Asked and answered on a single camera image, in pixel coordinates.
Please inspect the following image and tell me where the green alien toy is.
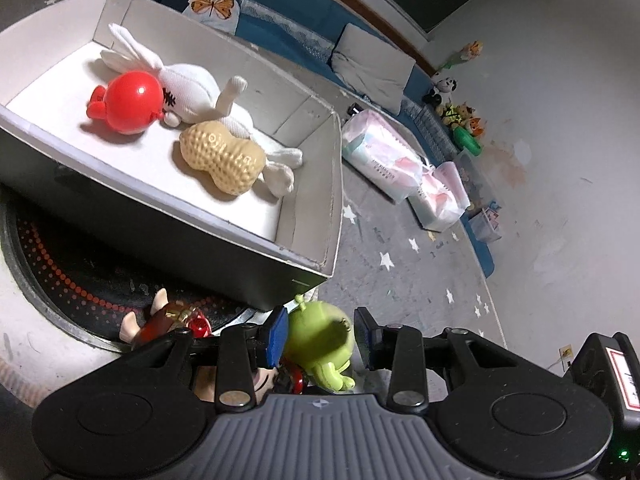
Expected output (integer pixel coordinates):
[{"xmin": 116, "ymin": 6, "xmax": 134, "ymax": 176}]
[{"xmin": 282, "ymin": 295, "xmax": 356, "ymax": 392}]

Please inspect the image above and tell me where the black-haired doll figure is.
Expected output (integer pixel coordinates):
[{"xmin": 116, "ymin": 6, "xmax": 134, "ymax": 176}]
[{"xmin": 119, "ymin": 289, "xmax": 305, "ymax": 402}]

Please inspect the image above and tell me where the beige peanut toy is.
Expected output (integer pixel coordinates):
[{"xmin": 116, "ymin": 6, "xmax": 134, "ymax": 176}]
[{"xmin": 179, "ymin": 122, "xmax": 267, "ymax": 196}]

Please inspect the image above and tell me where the white plush rabbit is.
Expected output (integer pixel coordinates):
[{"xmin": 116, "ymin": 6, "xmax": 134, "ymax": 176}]
[{"xmin": 101, "ymin": 23, "xmax": 304, "ymax": 198}]

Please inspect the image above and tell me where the red round toy figure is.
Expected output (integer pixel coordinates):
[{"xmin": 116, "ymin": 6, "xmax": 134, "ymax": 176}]
[{"xmin": 86, "ymin": 70, "xmax": 164, "ymax": 136}]

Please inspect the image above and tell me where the pink tissue pack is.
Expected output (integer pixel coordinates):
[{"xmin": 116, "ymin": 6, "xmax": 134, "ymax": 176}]
[
  {"xmin": 408, "ymin": 162, "xmax": 471, "ymax": 233},
  {"xmin": 342, "ymin": 110, "xmax": 426, "ymax": 203}
]

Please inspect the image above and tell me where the round black turntable mat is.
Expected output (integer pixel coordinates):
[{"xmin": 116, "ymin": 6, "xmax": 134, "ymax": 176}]
[{"xmin": 1, "ymin": 194, "xmax": 255, "ymax": 352}]

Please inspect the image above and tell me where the grey cardboard box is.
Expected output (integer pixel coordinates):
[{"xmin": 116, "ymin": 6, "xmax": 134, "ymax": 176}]
[{"xmin": 1, "ymin": 0, "xmax": 343, "ymax": 310}]

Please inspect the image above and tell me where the grey cushion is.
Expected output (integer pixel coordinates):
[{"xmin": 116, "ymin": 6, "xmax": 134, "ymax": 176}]
[{"xmin": 330, "ymin": 24, "xmax": 416, "ymax": 115}]

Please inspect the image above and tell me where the toy pile by wall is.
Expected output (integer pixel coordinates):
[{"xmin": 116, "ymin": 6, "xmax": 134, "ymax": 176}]
[{"xmin": 422, "ymin": 40, "xmax": 484, "ymax": 156}]

